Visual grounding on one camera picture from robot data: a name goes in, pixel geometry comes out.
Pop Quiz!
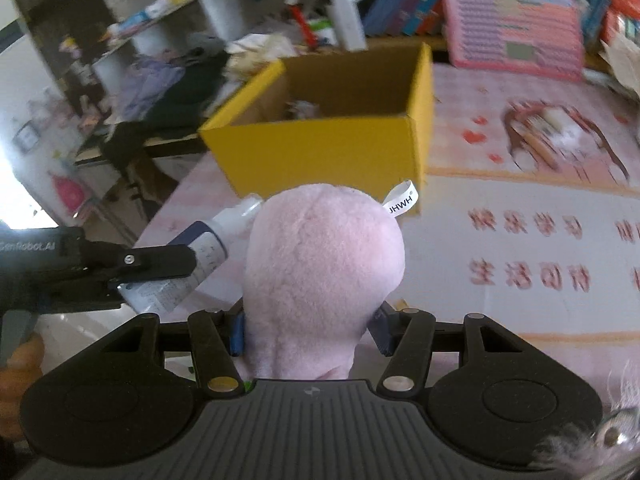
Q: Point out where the white shelf unit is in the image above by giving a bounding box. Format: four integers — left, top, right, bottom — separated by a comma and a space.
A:
89, 0, 371, 91

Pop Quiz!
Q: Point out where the pile of clothes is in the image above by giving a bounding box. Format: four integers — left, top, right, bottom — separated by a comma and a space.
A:
100, 32, 230, 172

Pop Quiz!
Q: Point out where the small card box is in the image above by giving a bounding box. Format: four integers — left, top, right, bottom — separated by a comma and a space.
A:
524, 114, 552, 144

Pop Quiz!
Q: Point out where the white tissue pack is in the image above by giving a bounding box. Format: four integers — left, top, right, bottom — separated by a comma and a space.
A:
224, 34, 298, 81

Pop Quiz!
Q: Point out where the row of blue books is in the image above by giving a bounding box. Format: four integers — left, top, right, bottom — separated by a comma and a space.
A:
362, 0, 438, 37

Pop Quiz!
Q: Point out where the pink plush pig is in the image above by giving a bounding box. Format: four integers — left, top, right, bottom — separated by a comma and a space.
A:
236, 184, 406, 380

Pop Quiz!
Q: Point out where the toy car grey purple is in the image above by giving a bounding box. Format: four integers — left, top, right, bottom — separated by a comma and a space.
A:
285, 100, 322, 120

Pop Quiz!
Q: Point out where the yellow cardboard box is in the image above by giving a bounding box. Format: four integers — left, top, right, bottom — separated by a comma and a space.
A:
200, 44, 435, 200

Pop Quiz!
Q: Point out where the large white charger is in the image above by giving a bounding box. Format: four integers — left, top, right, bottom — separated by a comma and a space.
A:
542, 107, 582, 150

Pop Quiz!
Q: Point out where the dark blue white bottle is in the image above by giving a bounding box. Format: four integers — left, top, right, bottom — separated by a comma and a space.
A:
117, 194, 262, 316

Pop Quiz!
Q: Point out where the pink checkered table mat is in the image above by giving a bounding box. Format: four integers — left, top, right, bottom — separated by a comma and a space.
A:
34, 62, 640, 401

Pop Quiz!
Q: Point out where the pink stick tube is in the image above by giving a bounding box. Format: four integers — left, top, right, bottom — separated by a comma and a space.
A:
518, 130, 560, 171

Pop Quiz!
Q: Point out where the pink keyboard learning tablet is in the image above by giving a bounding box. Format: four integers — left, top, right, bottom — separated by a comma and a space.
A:
442, 0, 585, 80

